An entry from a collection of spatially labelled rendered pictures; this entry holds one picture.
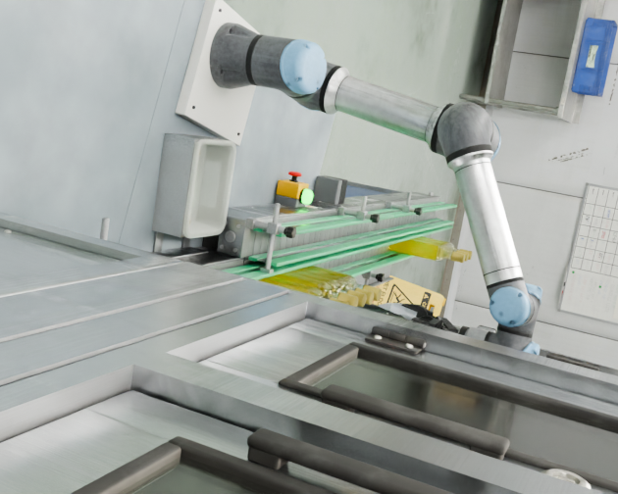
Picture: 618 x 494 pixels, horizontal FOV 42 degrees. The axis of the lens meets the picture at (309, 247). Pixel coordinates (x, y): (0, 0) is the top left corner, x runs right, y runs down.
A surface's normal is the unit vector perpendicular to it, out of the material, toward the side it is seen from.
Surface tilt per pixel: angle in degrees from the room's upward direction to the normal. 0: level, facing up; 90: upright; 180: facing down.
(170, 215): 90
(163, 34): 0
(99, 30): 0
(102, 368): 90
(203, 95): 0
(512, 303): 90
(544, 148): 90
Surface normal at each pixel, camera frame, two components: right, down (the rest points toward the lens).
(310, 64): 0.84, 0.21
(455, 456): 0.17, -0.97
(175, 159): -0.41, 0.09
